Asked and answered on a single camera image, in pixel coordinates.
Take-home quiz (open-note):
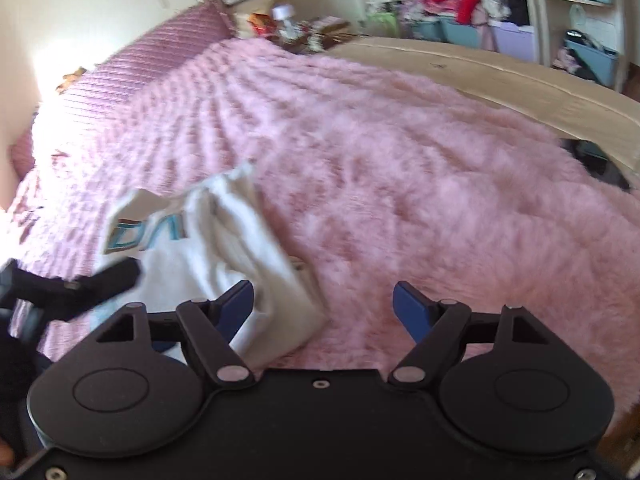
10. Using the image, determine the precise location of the white small garment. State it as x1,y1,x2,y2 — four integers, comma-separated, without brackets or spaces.
89,160,326,368

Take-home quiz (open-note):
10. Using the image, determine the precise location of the purple storage bin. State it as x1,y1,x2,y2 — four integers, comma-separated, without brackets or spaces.
490,22,537,63

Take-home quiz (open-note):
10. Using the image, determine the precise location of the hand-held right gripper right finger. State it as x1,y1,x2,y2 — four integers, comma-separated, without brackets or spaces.
389,280,553,391

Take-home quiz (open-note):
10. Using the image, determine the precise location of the pink quilted headboard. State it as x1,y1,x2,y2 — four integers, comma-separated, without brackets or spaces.
52,2,236,106

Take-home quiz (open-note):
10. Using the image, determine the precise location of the pink fluffy blanket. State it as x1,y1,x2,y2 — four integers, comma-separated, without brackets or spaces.
7,40,640,441

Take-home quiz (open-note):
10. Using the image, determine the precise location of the blue storage bin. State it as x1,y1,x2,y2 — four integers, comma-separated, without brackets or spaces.
565,40,621,87

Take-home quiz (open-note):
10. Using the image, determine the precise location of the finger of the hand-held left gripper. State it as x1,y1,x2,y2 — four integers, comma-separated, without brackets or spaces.
12,256,142,322

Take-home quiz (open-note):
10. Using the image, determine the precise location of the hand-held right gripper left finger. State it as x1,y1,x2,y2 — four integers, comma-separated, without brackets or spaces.
92,280,257,392

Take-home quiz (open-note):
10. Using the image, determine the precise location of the beige bed footboard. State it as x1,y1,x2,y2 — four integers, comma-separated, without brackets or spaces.
325,36,640,181

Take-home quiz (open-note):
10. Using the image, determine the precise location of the red snack packet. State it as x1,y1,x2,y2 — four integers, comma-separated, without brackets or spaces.
248,12,278,36

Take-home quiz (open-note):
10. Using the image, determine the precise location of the pink quilted pillow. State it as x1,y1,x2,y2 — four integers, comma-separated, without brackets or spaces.
10,127,38,178

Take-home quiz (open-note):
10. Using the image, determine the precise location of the flat black device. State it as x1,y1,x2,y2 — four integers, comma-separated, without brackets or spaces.
560,137,632,192

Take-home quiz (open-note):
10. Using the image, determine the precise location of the white shelving unit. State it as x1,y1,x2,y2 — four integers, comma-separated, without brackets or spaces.
345,0,631,91

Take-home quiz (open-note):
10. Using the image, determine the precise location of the brown teddy bear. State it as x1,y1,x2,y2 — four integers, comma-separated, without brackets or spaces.
55,66,88,93

